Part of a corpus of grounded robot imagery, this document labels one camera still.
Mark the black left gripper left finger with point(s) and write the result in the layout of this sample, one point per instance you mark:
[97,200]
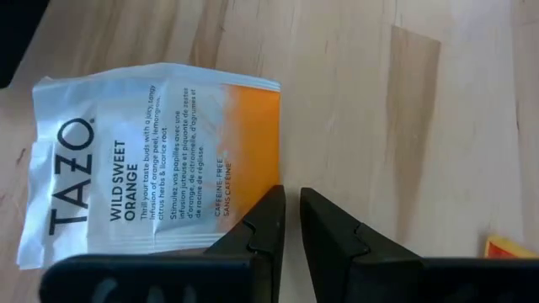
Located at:
[252,273]

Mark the white orange Tazo tea packet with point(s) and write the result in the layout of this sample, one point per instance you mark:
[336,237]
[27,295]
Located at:
[126,168]

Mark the orange green tea packet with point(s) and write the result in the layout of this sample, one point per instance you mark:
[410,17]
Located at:
[501,250]

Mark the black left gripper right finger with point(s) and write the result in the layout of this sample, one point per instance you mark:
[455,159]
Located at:
[345,269]

